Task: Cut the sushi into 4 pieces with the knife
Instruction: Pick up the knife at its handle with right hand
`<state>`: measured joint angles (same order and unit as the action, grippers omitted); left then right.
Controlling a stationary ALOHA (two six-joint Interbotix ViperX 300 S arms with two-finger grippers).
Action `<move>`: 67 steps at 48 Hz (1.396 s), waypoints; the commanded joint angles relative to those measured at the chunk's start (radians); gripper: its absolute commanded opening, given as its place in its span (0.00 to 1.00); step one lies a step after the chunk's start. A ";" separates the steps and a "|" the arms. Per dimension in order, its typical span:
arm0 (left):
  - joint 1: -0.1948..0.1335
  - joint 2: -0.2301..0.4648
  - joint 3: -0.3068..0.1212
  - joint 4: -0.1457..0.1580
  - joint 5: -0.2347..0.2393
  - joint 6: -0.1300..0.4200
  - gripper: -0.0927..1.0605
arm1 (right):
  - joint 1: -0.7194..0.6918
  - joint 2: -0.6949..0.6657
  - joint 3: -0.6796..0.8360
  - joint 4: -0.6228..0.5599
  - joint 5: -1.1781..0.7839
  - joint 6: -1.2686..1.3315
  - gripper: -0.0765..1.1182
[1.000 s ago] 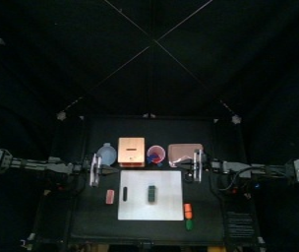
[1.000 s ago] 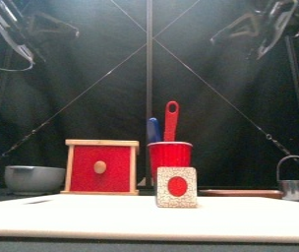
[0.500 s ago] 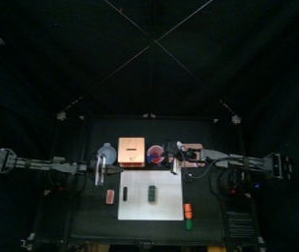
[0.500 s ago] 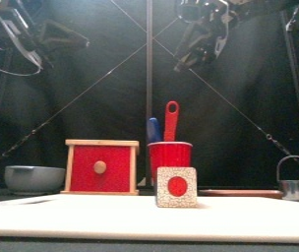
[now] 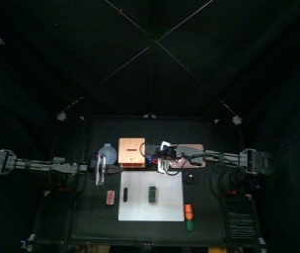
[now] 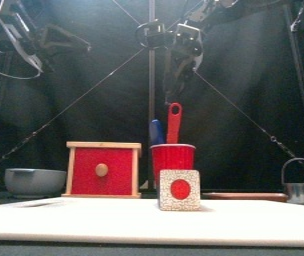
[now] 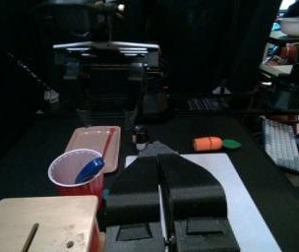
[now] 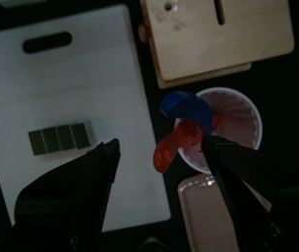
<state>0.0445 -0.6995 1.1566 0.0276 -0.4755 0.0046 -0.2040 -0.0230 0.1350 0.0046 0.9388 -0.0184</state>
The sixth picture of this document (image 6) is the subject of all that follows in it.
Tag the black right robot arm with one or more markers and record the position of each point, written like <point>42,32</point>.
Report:
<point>238,10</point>

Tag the square sushi toy block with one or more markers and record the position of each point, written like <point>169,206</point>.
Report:
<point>180,190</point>

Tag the red plastic cup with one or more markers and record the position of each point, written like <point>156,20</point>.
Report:
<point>169,158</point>

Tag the red wooden drawer box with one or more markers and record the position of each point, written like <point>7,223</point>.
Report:
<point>101,170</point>

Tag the brown wooden tray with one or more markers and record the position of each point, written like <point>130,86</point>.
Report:
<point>242,196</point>

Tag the grey bowl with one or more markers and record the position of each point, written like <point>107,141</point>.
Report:
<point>34,181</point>

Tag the small metal bucket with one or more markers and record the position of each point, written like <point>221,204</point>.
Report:
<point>301,193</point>

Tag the white cutting board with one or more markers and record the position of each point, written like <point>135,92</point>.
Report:
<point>114,223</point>

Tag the vertical metal frame pole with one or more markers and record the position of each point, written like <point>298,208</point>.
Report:
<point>150,100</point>

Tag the slanted metal frame pole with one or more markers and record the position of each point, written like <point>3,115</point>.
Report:
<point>298,83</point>

